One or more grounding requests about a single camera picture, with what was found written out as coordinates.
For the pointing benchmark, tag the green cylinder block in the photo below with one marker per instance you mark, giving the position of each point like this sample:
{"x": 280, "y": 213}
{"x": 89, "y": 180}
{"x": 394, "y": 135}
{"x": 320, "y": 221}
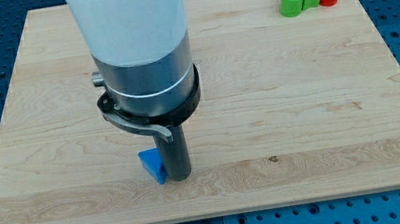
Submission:
{"x": 291, "y": 8}

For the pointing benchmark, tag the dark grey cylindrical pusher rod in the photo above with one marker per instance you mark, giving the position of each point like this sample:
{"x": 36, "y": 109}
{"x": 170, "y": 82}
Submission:
{"x": 175, "y": 155}

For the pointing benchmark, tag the black clamp ring with lever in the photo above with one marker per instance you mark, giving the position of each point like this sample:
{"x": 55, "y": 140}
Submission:
{"x": 156, "y": 126}

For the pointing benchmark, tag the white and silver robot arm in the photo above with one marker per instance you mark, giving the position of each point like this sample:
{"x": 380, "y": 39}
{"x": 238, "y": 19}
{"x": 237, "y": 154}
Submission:
{"x": 142, "y": 53}

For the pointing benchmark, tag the blue triangle block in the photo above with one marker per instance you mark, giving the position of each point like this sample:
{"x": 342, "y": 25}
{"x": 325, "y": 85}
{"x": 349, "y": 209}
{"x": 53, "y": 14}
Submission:
{"x": 152, "y": 162}

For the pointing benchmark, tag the wooden board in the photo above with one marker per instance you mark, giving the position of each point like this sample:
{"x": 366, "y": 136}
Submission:
{"x": 292, "y": 111}

